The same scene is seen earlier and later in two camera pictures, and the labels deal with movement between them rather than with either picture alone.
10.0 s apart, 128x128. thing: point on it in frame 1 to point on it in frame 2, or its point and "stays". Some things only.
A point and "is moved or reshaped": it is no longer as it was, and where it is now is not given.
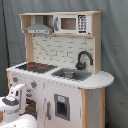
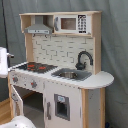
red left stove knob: [15, 79] stays
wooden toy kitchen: [64, 83] stays
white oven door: [35, 105] is moved or reshaped
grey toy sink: [73, 74] stays
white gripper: [18, 93] to [4, 55]
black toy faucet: [80, 65] stays
